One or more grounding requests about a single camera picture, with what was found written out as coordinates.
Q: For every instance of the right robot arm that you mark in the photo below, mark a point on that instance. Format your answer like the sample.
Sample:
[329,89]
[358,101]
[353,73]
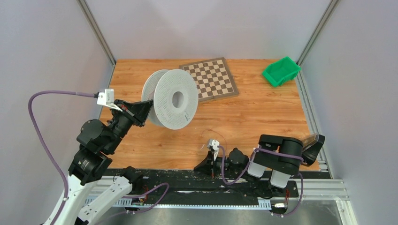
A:
[283,155]

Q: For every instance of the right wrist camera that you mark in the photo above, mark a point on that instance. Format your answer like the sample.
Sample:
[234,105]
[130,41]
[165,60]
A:
[213,145]

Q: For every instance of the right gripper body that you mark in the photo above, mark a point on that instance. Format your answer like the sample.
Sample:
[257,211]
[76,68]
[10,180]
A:
[214,158]

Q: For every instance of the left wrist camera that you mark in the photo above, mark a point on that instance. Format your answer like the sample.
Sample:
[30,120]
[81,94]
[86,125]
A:
[106,98]

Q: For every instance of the grey cable spool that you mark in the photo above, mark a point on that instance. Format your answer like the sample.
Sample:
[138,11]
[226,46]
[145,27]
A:
[175,98]

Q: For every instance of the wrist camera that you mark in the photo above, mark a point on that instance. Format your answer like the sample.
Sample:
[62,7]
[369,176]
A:
[106,98]
[213,145]

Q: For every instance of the brown black corner device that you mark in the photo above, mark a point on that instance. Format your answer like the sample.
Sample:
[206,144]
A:
[312,146]

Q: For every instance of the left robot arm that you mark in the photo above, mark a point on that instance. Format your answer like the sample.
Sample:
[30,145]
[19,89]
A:
[96,142]

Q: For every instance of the green plastic bin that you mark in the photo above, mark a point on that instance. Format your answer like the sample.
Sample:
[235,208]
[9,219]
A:
[281,71]

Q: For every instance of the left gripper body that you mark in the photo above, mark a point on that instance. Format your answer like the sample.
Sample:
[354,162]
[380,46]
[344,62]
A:
[132,119]

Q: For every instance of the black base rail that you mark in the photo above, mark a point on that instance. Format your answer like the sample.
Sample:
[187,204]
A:
[190,189]

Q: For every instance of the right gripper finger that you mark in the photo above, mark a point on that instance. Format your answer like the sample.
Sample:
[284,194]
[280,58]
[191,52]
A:
[205,167]
[209,159]

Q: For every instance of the wooden chessboard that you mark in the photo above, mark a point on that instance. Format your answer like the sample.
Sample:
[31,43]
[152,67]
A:
[213,79]

